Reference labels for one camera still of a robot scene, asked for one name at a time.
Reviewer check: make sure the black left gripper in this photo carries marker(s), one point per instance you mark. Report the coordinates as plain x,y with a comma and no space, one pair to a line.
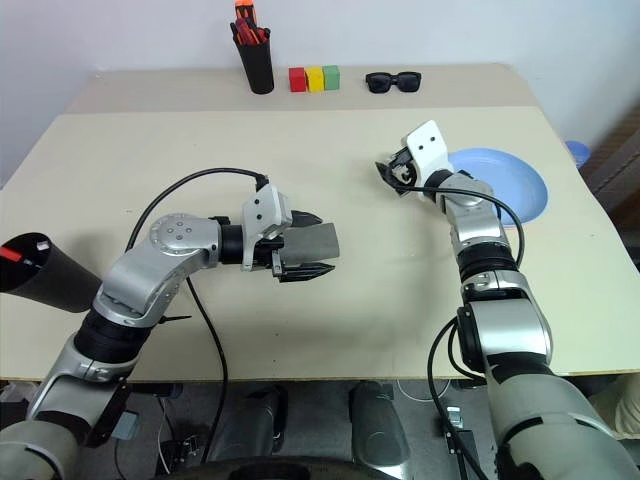
267,255

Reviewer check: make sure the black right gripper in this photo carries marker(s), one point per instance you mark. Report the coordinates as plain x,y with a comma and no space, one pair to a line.
407,185

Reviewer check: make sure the grey glasses case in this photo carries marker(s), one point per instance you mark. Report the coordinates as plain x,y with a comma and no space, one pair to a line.
315,245

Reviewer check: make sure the blue plate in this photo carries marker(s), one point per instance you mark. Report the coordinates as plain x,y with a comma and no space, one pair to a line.
520,185

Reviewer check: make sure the red and black pen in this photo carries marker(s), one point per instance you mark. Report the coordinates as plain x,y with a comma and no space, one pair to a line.
10,253

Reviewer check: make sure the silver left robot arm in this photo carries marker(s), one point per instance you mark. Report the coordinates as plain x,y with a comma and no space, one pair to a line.
150,270

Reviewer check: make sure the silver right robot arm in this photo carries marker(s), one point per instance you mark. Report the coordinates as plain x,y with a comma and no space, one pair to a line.
510,325

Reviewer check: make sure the black sunglasses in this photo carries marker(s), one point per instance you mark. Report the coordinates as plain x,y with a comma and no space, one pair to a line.
378,83

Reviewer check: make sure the green cube block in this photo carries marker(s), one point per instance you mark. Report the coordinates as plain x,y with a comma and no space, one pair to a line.
331,79

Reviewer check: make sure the yellow cube block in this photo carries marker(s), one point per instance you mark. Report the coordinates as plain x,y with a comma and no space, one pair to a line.
314,81

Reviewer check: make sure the red cube block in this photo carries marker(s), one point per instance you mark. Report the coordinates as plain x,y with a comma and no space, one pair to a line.
297,81

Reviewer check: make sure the tall black pen cup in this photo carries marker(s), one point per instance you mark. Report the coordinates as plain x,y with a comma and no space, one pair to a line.
257,67

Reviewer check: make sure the dark rounded shape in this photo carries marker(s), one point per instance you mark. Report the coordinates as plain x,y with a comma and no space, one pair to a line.
260,425
377,430

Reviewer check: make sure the red pen in cup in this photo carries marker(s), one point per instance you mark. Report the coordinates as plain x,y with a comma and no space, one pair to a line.
259,36
245,31

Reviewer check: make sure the blue plastic stool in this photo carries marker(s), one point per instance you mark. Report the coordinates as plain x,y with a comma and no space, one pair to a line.
577,152

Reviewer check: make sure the orange capped black marker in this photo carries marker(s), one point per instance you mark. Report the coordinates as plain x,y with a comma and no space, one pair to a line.
245,11

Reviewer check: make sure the dark brown cabinet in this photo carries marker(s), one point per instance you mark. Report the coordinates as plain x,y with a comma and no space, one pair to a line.
617,175

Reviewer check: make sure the wide black pen cup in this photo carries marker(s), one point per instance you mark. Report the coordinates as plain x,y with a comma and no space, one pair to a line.
65,280

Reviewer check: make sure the black floor device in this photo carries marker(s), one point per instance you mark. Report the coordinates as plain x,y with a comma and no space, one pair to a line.
457,440

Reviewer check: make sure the small grey box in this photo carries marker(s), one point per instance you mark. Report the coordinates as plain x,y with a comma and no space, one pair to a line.
125,425

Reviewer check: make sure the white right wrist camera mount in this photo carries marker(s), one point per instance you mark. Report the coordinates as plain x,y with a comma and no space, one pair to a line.
425,145

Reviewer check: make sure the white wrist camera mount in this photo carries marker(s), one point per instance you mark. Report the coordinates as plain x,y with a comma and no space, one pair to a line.
425,145
260,210

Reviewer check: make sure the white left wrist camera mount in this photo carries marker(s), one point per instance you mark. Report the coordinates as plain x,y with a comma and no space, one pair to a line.
260,210

